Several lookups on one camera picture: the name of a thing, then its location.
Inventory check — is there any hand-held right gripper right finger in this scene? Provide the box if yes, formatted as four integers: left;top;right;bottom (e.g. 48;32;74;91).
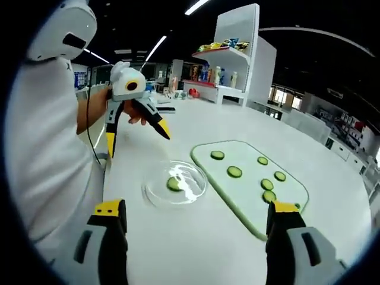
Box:
265;200;348;285

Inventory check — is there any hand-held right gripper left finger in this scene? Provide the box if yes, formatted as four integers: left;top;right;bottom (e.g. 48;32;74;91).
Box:
47;198;128;285

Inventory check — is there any glass petri dish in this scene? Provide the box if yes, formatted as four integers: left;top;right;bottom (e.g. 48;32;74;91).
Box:
142;164;208;208

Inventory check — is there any round cucumber slice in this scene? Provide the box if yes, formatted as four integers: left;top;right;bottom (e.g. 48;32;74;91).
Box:
166;176;182;192

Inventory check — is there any group of cucumber slices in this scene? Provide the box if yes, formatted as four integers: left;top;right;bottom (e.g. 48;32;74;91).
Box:
210;150;287;204

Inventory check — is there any person's left hand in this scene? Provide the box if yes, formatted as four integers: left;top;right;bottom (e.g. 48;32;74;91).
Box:
121;100;148;126

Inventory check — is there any orange white bottle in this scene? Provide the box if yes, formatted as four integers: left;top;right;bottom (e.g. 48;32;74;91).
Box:
169;75;180;97

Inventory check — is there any ceiling strip light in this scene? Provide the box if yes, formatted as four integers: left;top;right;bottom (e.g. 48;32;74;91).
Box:
145;35;167;62
84;48;110;64

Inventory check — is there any white green-edged cutting board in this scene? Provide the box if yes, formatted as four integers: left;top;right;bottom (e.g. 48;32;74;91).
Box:
189;140;310;241

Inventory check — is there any person in white shirt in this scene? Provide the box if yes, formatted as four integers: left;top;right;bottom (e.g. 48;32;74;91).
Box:
4;56;112;247

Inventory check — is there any white worn device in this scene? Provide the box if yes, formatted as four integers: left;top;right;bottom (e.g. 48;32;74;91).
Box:
26;0;98;62

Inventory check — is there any low white cabinet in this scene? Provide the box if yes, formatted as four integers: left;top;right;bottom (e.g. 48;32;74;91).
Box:
325;135;375;176

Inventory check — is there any white shelf unit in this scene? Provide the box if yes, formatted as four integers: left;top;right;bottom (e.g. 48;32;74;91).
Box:
182;3;277;108

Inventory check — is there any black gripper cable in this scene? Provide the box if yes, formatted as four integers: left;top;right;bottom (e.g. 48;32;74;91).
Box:
85;84;103;166

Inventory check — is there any wall display rack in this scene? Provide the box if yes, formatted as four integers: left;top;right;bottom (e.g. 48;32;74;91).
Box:
314;103;375;146

